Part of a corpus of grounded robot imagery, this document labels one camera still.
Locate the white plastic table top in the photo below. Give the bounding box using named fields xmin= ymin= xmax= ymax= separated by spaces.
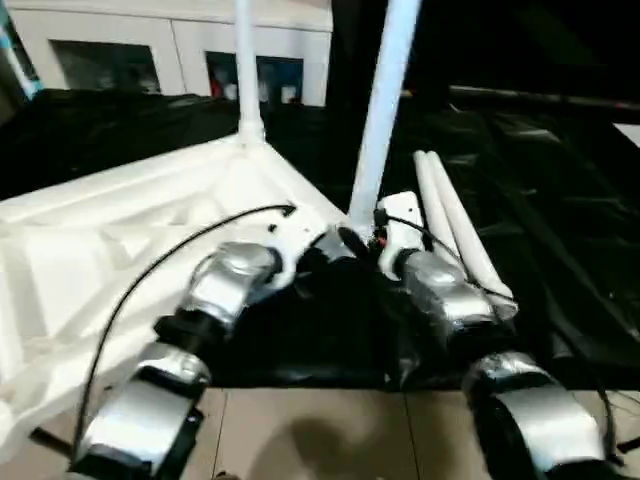
xmin=0 ymin=133 xmax=352 ymax=444

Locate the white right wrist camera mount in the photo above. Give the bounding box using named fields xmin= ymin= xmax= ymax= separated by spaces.
xmin=374 ymin=189 xmax=435 ymax=275

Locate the black backdrop cloth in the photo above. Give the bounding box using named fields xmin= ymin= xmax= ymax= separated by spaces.
xmin=327 ymin=0 xmax=640 ymax=91

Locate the dark metal rod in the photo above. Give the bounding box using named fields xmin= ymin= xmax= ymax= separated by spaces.
xmin=449 ymin=83 xmax=640 ymax=112

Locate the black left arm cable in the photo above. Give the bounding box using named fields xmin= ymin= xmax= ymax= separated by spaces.
xmin=72 ymin=201 xmax=297 ymax=454

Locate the white plastic table leg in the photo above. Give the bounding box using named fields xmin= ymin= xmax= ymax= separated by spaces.
xmin=412 ymin=149 xmax=467 ymax=264
xmin=422 ymin=151 xmax=517 ymax=303
xmin=233 ymin=0 xmax=270 ymax=147
xmin=346 ymin=0 xmax=425 ymax=237

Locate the black mat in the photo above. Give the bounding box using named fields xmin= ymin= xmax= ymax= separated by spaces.
xmin=0 ymin=87 xmax=640 ymax=396

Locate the blue patterned strip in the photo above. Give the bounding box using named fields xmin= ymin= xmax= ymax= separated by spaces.
xmin=0 ymin=0 xmax=42 ymax=97

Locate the black table frame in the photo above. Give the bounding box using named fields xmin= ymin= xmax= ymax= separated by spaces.
xmin=28 ymin=428 xmax=77 ymax=457

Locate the white flat panel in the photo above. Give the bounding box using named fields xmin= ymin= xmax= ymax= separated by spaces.
xmin=614 ymin=121 xmax=640 ymax=147

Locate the white cabinet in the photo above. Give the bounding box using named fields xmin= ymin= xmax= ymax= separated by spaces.
xmin=9 ymin=0 xmax=335 ymax=109

